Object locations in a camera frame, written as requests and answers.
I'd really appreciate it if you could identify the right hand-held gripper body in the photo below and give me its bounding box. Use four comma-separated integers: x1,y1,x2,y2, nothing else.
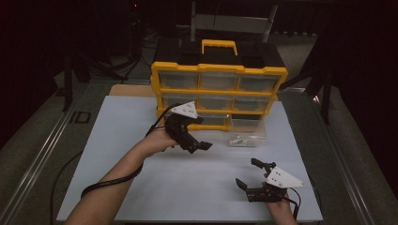
245,166,307,203

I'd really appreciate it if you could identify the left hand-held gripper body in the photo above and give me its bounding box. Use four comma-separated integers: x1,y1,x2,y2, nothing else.
163,101,202,154

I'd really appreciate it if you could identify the clear plastic drawer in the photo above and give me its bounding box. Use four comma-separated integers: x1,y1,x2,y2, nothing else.
227,118,268,148

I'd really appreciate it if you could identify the person's right hand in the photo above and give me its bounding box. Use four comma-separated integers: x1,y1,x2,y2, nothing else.
266,200,299,225

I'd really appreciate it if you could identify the person's left hand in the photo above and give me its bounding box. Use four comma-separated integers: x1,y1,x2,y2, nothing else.
141,127,178,158

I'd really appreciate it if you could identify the grid of clear organizer drawers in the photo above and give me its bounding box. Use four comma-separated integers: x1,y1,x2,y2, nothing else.
158,70,281,126

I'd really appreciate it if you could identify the yellow black organizer cabinet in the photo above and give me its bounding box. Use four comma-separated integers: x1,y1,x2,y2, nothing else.
150,38,289,132

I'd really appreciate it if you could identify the black stand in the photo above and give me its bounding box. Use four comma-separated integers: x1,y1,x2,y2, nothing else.
280,31,333,126
61,52,126,113

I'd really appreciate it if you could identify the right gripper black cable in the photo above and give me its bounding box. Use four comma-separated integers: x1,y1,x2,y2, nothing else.
284,187,302,220

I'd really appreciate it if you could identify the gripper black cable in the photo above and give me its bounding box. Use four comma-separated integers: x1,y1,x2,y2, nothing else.
284,187,302,220
80,102,183,200

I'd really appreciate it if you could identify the aluminium floor rail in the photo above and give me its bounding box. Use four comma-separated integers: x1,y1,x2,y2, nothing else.
308,90,376,225
0,82,90,225

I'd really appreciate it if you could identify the dark stand with cables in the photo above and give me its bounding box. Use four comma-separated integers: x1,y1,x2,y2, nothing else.
126,0,148,65

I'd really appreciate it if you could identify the grey metal frame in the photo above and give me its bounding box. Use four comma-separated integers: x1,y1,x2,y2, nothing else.
189,0,279,43

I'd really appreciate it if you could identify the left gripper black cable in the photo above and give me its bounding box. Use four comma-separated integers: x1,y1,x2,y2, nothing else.
80,102,183,200

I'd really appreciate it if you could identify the black floor cable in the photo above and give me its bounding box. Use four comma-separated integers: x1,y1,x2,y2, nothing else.
49,150,84,225

